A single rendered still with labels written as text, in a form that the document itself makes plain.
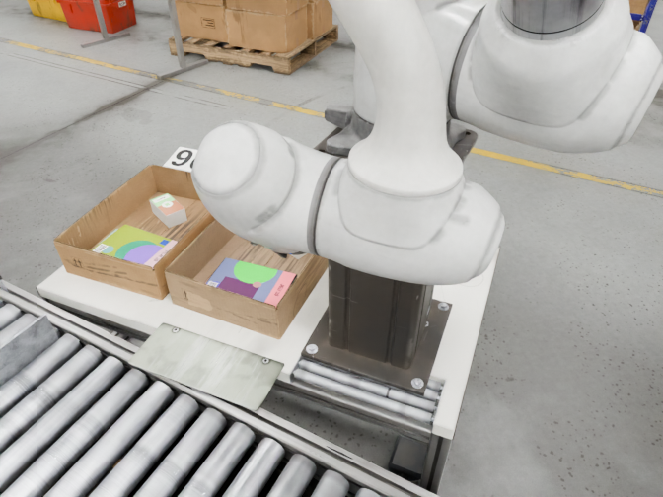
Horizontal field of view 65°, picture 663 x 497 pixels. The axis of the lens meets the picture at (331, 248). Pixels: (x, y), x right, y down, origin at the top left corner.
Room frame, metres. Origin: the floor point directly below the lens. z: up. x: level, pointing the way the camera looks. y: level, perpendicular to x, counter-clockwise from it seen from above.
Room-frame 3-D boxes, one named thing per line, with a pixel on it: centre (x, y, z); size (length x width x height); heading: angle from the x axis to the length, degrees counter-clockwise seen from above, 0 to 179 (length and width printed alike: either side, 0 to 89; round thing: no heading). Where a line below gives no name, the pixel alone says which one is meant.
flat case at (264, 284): (0.87, 0.19, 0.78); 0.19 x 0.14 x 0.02; 71
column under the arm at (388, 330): (0.76, -0.11, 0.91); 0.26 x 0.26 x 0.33; 68
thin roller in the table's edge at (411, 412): (0.60, -0.06, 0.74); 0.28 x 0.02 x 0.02; 68
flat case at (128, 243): (0.98, 0.48, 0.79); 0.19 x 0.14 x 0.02; 65
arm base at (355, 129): (0.77, -0.09, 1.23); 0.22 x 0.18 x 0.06; 63
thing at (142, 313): (0.97, 0.13, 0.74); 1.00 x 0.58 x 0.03; 68
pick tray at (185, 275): (0.96, 0.16, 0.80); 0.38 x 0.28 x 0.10; 157
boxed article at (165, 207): (1.17, 0.45, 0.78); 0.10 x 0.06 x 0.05; 40
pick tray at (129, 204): (1.08, 0.45, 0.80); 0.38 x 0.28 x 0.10; 159
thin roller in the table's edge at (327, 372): (0.62, -0.07, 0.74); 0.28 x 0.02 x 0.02; 68
